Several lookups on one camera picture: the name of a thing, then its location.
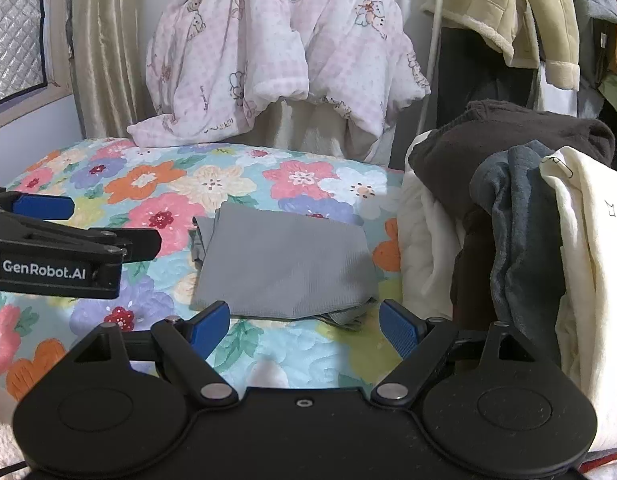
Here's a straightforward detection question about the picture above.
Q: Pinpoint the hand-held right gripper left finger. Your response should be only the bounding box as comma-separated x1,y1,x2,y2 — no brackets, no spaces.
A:
68,301,239,408

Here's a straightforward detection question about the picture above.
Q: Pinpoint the pink checked quilted robe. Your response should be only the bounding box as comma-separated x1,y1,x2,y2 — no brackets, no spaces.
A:
127,0,431,150

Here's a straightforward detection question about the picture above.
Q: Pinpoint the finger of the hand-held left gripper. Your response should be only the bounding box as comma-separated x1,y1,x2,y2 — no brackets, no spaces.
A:
0,187,75,221
0,211,162,263

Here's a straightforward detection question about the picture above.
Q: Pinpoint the cream garment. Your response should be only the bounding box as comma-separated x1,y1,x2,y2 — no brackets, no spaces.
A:
538,146,617,453

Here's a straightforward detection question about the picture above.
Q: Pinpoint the silver quilted window cover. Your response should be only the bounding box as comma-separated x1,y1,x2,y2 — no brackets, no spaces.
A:
0,0,46,106

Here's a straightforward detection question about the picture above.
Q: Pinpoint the blue-grey garment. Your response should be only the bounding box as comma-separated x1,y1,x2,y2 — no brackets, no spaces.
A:
471,140,569,367

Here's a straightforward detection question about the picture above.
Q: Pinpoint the green cloth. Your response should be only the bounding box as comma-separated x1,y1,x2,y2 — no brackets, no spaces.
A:
598,74,617,117

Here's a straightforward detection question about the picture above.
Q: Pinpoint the pile of clothes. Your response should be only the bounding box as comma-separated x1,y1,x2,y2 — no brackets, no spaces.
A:
408,100,616,333

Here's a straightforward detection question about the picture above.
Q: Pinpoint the black hanging garment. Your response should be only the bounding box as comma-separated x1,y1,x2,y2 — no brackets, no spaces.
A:
431,25,539,131

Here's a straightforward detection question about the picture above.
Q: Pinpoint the white pole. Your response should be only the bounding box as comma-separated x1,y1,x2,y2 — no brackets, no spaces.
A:
419,0,446,133

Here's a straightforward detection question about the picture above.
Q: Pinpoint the beige curtain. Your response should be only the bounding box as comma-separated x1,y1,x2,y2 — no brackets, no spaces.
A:
68,0,154,138

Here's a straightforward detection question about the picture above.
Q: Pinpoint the beige fleece-lined jacket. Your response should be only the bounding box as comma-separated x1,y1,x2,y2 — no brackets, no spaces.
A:
421,0,581,92

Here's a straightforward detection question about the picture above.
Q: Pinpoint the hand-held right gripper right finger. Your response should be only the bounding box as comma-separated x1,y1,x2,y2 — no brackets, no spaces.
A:
371,300,536,405

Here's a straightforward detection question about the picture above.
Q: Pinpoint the floral quilted blanket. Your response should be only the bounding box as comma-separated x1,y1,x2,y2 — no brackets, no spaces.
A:
0,137,414,411

